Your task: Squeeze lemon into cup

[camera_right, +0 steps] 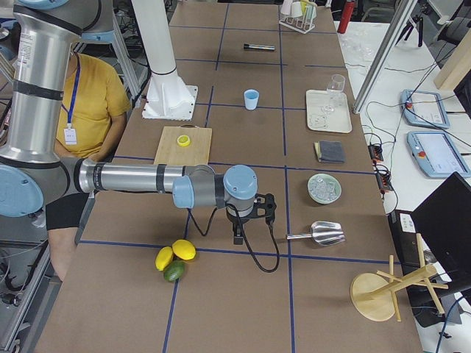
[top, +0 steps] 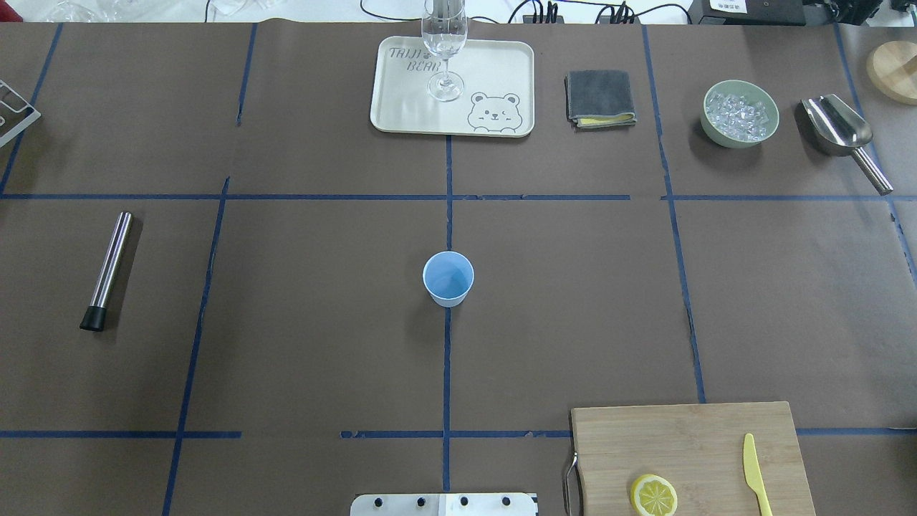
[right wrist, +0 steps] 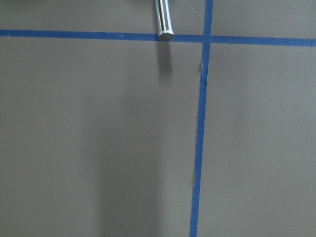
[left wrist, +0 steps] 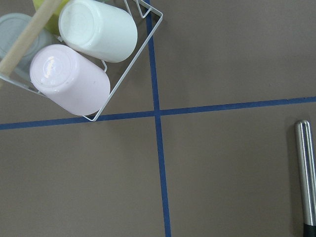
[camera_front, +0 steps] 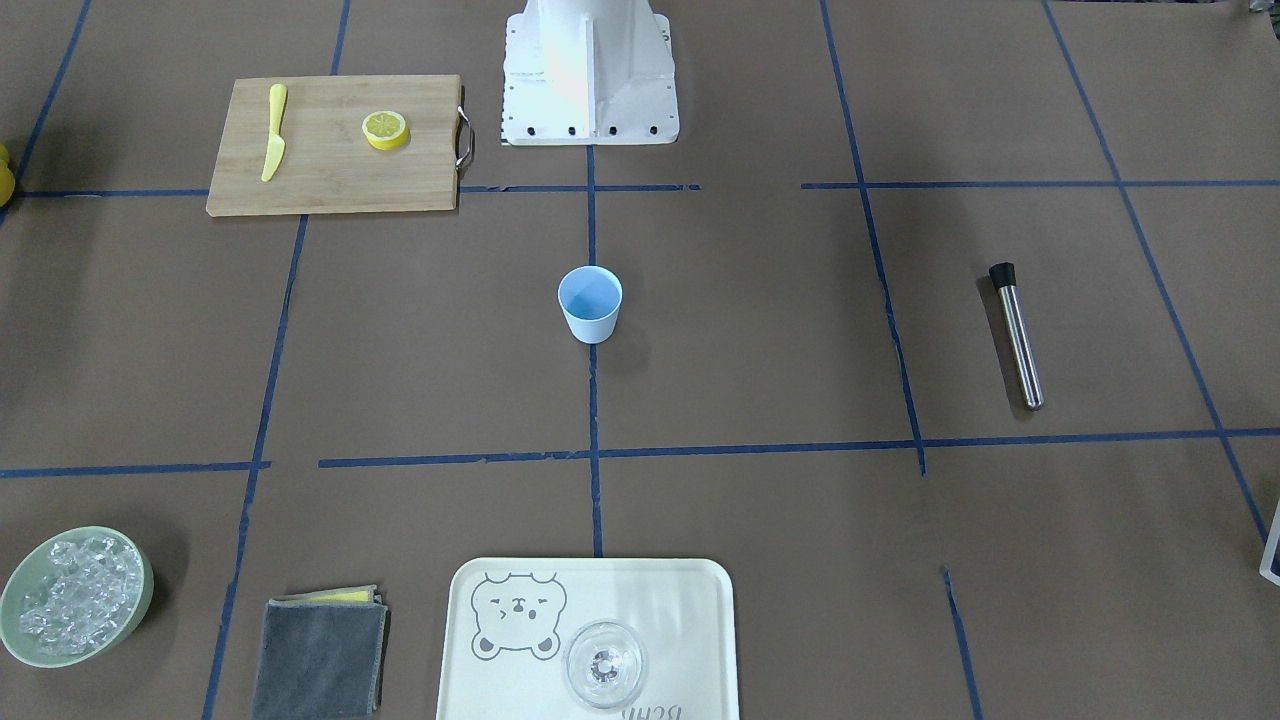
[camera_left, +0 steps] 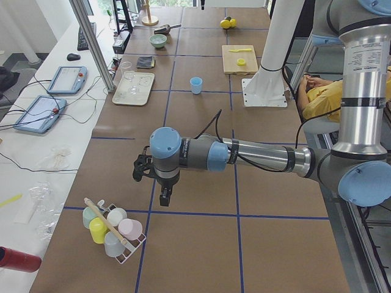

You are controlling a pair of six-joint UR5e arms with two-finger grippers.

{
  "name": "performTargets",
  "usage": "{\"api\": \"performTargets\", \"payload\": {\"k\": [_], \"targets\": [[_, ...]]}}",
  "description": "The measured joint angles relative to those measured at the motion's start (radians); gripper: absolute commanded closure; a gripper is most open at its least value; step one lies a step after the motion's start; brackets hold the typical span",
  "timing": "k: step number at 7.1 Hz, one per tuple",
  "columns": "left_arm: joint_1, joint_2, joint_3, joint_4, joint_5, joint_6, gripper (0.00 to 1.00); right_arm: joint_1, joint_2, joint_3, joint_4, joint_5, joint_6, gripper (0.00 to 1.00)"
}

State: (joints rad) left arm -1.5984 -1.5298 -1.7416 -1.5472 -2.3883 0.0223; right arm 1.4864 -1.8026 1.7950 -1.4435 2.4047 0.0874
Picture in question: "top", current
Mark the lemon slice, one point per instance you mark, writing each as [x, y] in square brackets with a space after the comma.
[653, 495]

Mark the blue plastic cup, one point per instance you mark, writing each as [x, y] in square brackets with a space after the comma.
[448, 277]

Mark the wooden cup tree stand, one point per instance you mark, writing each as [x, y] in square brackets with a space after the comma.
[892, 69]

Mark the cream bear tray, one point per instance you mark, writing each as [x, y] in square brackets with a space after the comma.
[498, 98]

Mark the grey yellow folded cloth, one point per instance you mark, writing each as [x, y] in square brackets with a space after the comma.
[599, 99]

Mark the clear wine glass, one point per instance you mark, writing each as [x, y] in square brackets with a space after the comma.
[444, 30]

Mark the wooden cutting board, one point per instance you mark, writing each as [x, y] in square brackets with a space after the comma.
[696, 447]

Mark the green bowl of ice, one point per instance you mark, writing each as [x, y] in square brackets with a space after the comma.
[736, 114]

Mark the yellow plastic knife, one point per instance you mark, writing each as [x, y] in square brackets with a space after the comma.
[753, 475]

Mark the steel ice scoop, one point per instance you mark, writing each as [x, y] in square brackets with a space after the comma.
[840, 131]

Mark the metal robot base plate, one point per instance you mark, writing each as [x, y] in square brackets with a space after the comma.
[484, 503]

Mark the white wire cup rack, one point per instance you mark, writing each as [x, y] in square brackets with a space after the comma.
[16, 114]

